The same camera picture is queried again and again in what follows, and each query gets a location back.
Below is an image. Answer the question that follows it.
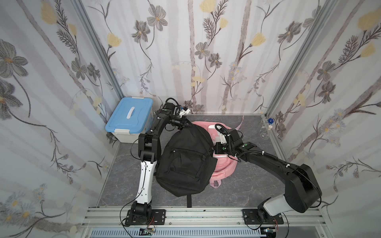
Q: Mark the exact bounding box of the pink school backpack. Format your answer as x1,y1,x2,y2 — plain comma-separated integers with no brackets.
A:
193,121,238,188

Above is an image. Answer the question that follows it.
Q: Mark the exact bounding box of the black fabric backpack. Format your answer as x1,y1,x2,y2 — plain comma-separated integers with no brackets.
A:
155,124,217,197

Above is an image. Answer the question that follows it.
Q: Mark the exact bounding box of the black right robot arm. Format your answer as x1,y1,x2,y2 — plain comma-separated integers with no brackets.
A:
215,124,322,219

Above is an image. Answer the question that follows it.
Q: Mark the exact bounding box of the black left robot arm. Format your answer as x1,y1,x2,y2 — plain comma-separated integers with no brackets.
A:
114,97,185,221

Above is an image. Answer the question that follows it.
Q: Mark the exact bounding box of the blue lidded storage box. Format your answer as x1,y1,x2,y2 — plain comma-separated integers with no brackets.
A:
105,97,153,143

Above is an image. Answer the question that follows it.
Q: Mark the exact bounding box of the clear glass flask blue cap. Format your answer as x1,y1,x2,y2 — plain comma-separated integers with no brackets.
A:
260,115,274,140

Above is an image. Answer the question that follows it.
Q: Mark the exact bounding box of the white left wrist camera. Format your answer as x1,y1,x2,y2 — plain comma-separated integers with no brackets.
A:
179,107,191,117

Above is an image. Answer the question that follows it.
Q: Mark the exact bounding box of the aluminium front rail frame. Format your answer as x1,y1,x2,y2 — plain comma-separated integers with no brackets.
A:
80,207,333,238

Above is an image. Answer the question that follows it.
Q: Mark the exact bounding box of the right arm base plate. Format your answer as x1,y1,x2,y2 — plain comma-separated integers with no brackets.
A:
242,209,284,226

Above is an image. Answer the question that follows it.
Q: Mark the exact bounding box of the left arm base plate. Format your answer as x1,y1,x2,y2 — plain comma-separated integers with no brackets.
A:
122,209,166,227

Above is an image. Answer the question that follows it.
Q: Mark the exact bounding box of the white slotted cable duct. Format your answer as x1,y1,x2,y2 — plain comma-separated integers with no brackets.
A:
89,227,266,238

